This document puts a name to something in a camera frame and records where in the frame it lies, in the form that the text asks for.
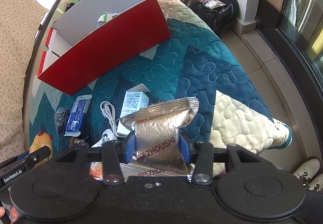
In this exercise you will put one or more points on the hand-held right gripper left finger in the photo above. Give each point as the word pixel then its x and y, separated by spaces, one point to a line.
pixel 130 148

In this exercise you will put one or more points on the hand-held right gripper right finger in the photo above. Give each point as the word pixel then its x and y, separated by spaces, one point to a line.
pixel 183 149

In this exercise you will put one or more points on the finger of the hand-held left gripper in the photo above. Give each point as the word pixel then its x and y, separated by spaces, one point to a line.
pixel 21 157
pixel 40 154

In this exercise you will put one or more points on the silver foil snack packet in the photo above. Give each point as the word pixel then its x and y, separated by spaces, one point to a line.
pixel 154 171
pixel 156 133

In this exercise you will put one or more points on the bag of black beads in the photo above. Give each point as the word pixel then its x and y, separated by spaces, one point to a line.
pixel 61 119

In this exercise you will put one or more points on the red cardboard box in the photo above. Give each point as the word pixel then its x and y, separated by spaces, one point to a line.
pixel 101 50

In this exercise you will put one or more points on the person's left hand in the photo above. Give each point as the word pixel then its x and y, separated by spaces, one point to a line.
pixel 2 214

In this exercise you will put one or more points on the hot dog toy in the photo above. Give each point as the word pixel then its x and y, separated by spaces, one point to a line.
pixel 41 140

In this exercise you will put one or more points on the white packet with figure print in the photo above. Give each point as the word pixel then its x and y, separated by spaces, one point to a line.
pixel 104 138

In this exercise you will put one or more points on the dark small packet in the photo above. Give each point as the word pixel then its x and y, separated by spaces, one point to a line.
pixel 75 141

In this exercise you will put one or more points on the pink white snack packet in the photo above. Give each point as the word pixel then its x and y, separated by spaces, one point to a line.
pixel 96 169

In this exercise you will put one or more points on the white medicine box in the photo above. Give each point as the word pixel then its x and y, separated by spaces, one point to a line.
pixel 133 105

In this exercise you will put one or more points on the blue snack packet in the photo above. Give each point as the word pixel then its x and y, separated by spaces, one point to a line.
pixel 77 115

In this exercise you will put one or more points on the teal quilted blanket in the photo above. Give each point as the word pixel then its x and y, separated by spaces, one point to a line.
pixel 201 67

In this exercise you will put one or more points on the beige patterned curtain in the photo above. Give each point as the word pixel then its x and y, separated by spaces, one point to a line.
pixel 15 62

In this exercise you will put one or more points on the white lace shoe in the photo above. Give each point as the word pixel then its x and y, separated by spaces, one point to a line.
pixel 315 185
pixel 306 168

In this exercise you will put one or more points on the wet wipes pack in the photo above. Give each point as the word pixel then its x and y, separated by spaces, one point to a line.
pixel 106 18

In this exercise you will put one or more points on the black sneaker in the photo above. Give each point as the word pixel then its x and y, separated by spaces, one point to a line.
pixel 222 17
pixel 199 8

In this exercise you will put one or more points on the clear plastic bag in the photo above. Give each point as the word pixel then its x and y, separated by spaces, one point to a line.
pixel 213 3

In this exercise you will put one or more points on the dark framed glass door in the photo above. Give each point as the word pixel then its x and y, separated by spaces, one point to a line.
pixel 297 12

